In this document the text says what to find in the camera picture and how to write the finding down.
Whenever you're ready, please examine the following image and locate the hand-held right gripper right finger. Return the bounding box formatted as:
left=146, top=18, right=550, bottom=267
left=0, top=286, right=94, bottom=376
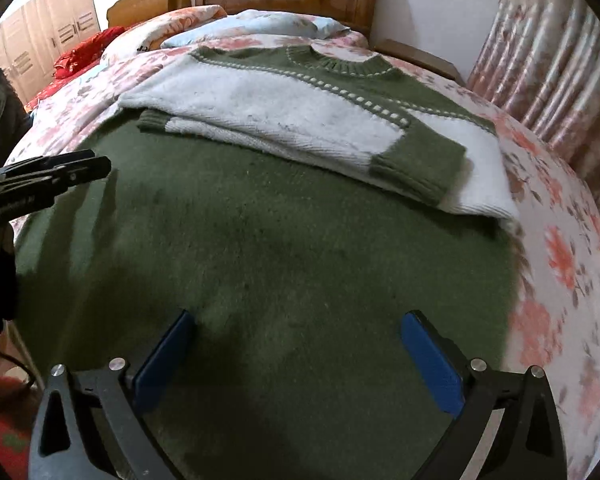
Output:
left=400, top=310, right=569, bottom=480

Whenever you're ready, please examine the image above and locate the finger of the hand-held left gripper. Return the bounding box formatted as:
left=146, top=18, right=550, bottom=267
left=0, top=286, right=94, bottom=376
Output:
left=0, top=156, right=113, bottom=207
left=2, top=149, right=97, bottom=175

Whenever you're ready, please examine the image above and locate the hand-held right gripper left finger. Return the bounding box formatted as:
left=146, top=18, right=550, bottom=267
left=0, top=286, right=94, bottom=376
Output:
left=30, top=309, right=197, bottom=480

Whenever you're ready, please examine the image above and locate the green and white knit sweater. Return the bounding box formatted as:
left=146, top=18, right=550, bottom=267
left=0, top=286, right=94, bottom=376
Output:
left=12, top=44, right=524, bottom=480

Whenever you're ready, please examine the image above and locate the light wooden wardrobe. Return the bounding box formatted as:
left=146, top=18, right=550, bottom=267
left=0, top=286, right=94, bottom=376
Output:
left=0, top=0, right=101, bottom=107

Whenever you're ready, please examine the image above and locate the red blanket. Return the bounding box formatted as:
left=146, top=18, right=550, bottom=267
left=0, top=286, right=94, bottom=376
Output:
left=25, top=27, right=127, bottom=114

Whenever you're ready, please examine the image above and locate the pink floral bed sheet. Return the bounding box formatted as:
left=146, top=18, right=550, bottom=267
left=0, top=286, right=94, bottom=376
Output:
left=10, top=30, right=600, bottom=480

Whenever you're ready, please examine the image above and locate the red floor mat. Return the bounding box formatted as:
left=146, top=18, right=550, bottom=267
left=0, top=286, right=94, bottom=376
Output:
left=0, top=374, right=47, bottom=480

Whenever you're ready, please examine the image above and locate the orange floral pillow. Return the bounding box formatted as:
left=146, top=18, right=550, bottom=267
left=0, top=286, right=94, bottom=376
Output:
left=102, top=4, right=229, bottom=57

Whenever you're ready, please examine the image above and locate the curved wooden headboard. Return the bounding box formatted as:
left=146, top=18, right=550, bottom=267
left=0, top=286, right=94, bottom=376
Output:
left=106, top=0, right=194, bottom=29

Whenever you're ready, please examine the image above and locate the blue floral pillow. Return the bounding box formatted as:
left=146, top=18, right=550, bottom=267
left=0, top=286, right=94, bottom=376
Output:
left=160, top=8, right=352, bottom=51

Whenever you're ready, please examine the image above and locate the pink floral curtain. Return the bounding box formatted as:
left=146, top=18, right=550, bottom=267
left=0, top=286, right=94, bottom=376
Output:
left=467, top=0, right=600, bottom=242

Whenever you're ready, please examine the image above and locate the black cable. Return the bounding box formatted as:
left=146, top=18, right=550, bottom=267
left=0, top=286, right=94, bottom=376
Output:
left=0, top=342, right=37, bottom=392

